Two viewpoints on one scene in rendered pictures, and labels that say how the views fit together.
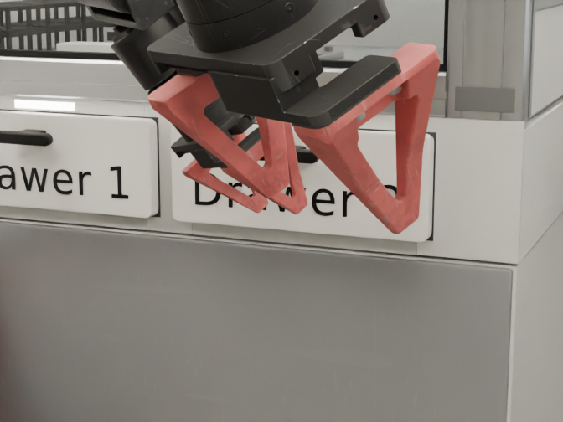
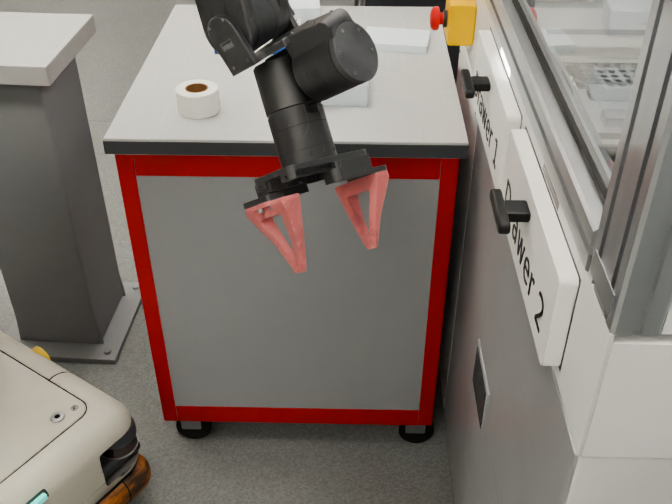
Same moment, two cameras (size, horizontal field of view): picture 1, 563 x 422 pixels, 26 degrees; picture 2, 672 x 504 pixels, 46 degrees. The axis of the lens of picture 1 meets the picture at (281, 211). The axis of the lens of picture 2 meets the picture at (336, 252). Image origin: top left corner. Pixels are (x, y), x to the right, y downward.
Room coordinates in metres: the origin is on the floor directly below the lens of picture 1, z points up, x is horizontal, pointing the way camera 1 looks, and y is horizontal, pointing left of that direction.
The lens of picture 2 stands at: (0.83, -0.60, 1.37)
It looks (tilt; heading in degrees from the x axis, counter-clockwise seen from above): 36 degrees down; 70
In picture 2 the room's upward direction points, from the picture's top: straight up
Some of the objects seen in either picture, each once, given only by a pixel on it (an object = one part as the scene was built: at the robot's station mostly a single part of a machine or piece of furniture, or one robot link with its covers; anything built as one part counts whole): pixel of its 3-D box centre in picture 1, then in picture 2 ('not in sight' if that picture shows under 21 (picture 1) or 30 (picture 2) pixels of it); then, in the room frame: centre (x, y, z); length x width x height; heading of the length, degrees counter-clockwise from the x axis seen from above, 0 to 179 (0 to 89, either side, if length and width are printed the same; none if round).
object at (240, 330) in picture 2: not in sight; (302, 227); (1.26, 0.77, 0.38); 0.62 x 0.58 x 0.76; 68
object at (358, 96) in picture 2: not in sight; (332, 84); (1.27, 0.61, 0.78); 0.12 x 0.08 x 0.04; 155
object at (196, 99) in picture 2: not in sight; (197, 99); (1.04, 0.63, 0.78); 0.07 x 0.07 x 0.04
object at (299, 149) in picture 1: (288, 152); (511, 211); (1.25, -0.01, 0.91); 0.07 x 0.04 x 0.01; 68
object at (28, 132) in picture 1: (28, 136); (476, 83); (1.36, 0.29, 0.91); 0.07 x 0.04 x 0.01; 68
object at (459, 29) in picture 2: not in sight; (458, 18); (1.49, 0.59, 0.88); 0.07 x 0.05 x 0.07; 68
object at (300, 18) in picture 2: not in sight; (288, 13); (1.30, 0.95, 0.79); 0.13 x 0.09 x 0.05; 164
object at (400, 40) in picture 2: not in sight; (396, 39); (1.47, 0.78, 0.77); 0.13 x 0.09 x 0.02; 150
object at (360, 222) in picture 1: (297, 179); (532, 236); (1.27, -0.02, 0.87); 0.29 x 0.02 x 0.11; 68
